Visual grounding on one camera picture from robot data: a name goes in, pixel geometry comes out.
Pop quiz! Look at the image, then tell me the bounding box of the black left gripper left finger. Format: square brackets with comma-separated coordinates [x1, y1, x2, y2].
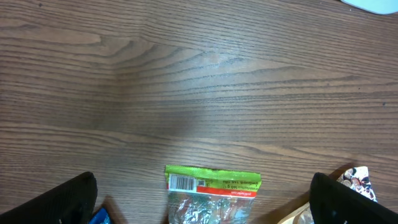
[1, 172, 97, 224]

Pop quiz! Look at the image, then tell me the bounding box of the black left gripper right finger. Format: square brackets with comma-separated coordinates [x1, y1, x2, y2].
[309, 172, 397, 224]

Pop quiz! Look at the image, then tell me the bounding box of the blue snack bar wrapper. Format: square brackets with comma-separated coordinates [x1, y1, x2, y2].
[89, 207, 112, 224]

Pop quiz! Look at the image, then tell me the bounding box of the beige cookie bag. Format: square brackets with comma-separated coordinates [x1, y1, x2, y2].
[278, 166, 377, 224]

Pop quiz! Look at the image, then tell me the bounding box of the green snack bag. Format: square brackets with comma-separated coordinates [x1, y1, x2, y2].
[165, 165, 262, 224]

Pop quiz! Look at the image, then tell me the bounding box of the white barcode scanner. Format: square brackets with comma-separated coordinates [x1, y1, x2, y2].
[341, 0, 397, 15]

